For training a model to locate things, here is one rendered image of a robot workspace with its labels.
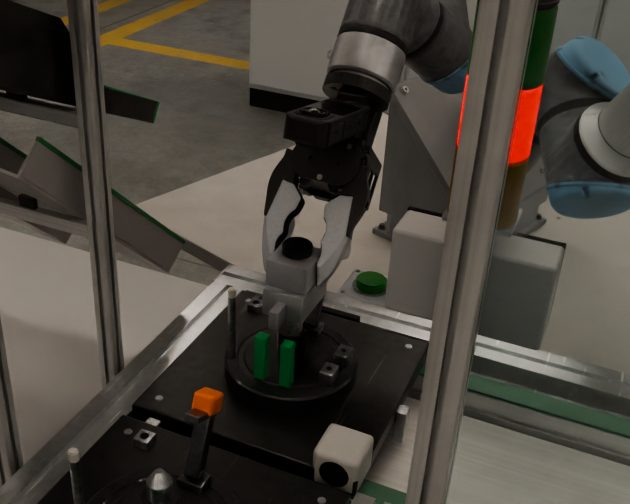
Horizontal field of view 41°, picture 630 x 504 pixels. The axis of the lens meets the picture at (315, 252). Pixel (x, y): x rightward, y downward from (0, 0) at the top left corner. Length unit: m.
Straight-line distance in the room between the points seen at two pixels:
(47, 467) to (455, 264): 0.44
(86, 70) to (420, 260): 0.36
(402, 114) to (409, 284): 0.69
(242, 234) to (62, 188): 0.57
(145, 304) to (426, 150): 0.47
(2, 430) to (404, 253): 0.42
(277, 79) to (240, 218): 2.85
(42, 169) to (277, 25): 3.39
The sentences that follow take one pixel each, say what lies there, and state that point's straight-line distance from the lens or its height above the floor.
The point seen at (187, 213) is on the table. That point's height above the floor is 0.86.
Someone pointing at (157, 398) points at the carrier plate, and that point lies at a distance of 0.88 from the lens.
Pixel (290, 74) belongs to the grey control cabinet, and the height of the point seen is 0.21.
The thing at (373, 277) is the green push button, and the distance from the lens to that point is 1.08.
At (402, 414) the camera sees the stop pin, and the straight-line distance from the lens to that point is 0.88.
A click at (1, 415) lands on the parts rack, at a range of 0.83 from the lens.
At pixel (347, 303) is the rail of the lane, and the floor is 0.96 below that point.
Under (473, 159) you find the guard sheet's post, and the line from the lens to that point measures 0.55.
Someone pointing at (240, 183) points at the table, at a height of 0.86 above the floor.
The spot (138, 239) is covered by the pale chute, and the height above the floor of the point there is 1.06.
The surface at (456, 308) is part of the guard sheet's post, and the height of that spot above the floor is 1.20.
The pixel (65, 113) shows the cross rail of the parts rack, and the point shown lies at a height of 1.23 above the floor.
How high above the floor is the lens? 1.53
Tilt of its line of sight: 30 degrees down
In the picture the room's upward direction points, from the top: 4 degrees clockwise
